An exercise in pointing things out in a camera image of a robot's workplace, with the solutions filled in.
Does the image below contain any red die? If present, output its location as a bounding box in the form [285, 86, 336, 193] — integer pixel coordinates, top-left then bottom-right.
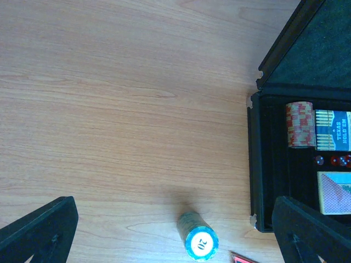
[330, 156, 340, 167]
[314, 155, 324, 165]
[339, 155, 351, 168]

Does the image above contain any triangular all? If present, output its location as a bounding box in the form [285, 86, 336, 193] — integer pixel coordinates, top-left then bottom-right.
[230, 251, 258, 263]

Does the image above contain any blue gold card deck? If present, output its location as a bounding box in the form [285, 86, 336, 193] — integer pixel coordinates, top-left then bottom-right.
[315, 110, 350, 152]

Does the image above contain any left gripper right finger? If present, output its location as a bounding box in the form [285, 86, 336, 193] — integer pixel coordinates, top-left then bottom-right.
[272, 196, 350, 262]

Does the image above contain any black poker set case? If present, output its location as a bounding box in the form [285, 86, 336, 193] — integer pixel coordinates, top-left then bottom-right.
[247, 1, 350, 232]

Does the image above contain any red poker chip stack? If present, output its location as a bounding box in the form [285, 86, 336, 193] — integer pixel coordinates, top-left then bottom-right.
[285, 101, 316, 148]

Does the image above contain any green poker chip stack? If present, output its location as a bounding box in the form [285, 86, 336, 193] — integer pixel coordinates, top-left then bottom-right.
[177, 211, 219, 262]

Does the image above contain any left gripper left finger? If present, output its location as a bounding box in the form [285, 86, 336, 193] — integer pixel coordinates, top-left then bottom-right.
[1, 196, 78, 262]

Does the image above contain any red back card deck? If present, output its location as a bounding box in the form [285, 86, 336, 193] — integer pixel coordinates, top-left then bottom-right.
[317, 171, 350, 215]

